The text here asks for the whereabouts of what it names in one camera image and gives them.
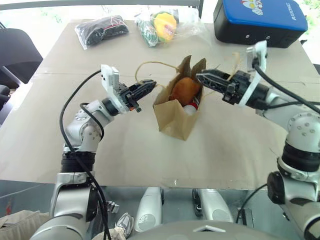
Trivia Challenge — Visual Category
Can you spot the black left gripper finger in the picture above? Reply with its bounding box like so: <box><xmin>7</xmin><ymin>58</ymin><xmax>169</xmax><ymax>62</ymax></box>
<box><xmin>134</xmin><ymin>79</ymin><xmax>158</xmax><ymax>90</ymax></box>
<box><xmin>131</xmin><ymin>86</ymin><xmax>156</xmax><ymax>103</ymax></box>

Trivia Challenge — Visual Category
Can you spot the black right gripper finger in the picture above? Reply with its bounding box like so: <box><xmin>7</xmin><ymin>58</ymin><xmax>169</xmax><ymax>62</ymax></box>
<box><xmin>195</xmin><ymin>72</ymin><xmax>230</xmax><ymax>95</ymax></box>
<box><xmin>199</xmin><ymin>68</ymin><xmax>234</xmax><ymax>81</ymax></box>

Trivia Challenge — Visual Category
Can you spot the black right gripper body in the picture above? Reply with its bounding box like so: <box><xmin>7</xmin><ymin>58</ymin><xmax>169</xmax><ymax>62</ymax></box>
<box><xmin>221</xmin><ymin>70</ymin><xmax>254</xmax><ymax>106</ymax></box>

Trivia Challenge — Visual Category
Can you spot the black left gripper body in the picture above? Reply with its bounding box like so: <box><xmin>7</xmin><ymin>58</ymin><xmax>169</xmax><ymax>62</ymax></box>
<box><xmin>116</xmin><ymin>83</ymin><xmax>143</xmax><ymax>113</ymax></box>

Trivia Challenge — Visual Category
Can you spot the brown paper bag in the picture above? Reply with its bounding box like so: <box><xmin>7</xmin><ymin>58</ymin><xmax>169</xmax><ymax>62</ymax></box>
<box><xmin>134</xmin><ymin>51</ymin><xmax>244</xmax><ymax>142</ymax></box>

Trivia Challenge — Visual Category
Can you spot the orange plush toy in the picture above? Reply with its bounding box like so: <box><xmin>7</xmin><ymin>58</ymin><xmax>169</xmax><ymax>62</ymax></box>
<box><xmin>171</xmin><ymin>76</ymin><xmax>201</xmax><ymax>105</ymax></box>

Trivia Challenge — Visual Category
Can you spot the plastic bag of black items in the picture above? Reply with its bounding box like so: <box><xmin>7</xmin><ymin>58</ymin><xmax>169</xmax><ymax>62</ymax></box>
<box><xmin>74</xmin><ymin>14</ymin><xmax>131</xmax><ymax>51</ymax></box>

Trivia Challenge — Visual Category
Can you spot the brown paper table cover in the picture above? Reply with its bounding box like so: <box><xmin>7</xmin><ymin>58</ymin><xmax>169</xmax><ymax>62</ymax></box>
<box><xmin>0</xmin><ymin>18</ymin><xmax>320</xmax><ymax>191</ymax></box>

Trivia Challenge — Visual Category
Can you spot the blue and black case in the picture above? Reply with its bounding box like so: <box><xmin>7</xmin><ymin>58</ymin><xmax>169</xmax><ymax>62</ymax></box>
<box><xmin>212</xmin><ymin>0</ymin><xmax>309</xmax><ymax>49</ymax></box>

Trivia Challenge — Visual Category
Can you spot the small metal clip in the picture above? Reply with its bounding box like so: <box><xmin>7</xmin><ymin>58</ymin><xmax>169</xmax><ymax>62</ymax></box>
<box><xmin>106</xmin><ymin>200</ymin><xmax>120</xmax><ymax>214</ymax></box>

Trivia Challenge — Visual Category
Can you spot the black chair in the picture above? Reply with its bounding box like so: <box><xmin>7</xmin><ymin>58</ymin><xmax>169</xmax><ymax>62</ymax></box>
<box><xmin>0</xmin><ymin>27</ymin><xmax>44</xmax><ymax>89</ymax></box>

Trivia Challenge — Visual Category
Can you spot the silver robot left leg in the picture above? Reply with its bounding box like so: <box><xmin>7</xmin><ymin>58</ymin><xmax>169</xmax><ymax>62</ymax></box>
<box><xmin>134</xmin><ymin>186</ymin><xmax>165</xmax><ymax>233</ymax></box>

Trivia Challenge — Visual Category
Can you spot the silver robot leg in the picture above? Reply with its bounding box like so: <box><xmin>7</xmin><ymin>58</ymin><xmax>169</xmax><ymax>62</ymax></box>
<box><xmin>192</xmin><ymin>188</ymin><xmax>235</xmax><ymax>224</ymax></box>
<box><xmin>134</xmin><ymin>186</ymin><xmax>165</xmax><ymax>233</ymax></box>

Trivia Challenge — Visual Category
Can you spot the silver robot right leg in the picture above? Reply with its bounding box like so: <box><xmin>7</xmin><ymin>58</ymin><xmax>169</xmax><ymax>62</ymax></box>
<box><xmin>192</xmin><ymin>188</ymin><xmax>235</xmax><ymax>224</ymax></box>

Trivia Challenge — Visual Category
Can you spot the grey sneaker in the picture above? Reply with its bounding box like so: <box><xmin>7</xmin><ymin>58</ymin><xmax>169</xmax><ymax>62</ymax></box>
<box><xmin>114</xmin><ymin>212</ymin><xmax>135</xmax><ymax>239</ymax></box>

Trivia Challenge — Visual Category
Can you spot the silver robot torso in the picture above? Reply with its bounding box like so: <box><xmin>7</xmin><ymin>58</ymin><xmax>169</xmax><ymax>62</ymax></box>
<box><xmin>126</xmin><ymin>219</ymin><xmax>285</xmax><ymax>240</ymax></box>

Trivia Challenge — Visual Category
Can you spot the beige trousers leg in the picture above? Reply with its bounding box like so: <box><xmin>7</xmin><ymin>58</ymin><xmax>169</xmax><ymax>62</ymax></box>
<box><xmin>0</xmin><ymin>209</ymin><xmax>52</xmax><ymax>240</ymax></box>

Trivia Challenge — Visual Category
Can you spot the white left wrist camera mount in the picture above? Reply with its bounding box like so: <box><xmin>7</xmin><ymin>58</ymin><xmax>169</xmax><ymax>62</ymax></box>
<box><xmin>100</xmin><ymin>64</ymin><xmax>131</xmax><ymax>115</ymax></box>

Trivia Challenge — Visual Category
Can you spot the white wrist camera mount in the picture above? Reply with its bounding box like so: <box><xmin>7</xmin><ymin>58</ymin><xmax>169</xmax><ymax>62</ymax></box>
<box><xmin>100</xmin><ymin>64</ymin><xmax>131</xmax><ymax>115</ymax></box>
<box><xmin>238</xmin><ymin>39</ymin><xmax>269</xmax><ymax>109</ymax></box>

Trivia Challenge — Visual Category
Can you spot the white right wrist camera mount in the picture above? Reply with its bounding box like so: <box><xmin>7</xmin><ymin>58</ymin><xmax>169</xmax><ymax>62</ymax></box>
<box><xmin>238</xmin><ymin>39</ymin><xmax>269</xmax><ymax>109</ymax></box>

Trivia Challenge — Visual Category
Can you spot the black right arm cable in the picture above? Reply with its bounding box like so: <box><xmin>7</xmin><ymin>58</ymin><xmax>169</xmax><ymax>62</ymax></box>
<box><xmin>251</xmin><ymin>57</ymin><xmax>320</xmax><ymax>114</ymax></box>

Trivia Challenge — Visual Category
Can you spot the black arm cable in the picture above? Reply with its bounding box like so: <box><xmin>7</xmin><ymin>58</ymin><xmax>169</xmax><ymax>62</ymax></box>
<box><xmin>59</xmin><ymin>69</ymin><xmax>112</xmax><ymax>240</ymax></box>
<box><xmin>251</xmin><ymin>57</ymin><xmax>320</xmax><ymax>114</ymax></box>

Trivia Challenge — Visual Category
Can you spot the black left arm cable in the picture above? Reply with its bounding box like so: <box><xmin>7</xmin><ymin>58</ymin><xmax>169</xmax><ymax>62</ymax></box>
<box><xmin>59</xmin><ymin>69</ymin><xmax>112</xmax><ymax>240</ymax></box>

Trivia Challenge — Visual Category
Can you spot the black cable under table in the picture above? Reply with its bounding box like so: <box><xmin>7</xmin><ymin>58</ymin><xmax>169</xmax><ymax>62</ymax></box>
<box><xmin>235</xmin><ymin>189</ymin><xmax>269</xmax><ymax>224</ymax></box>

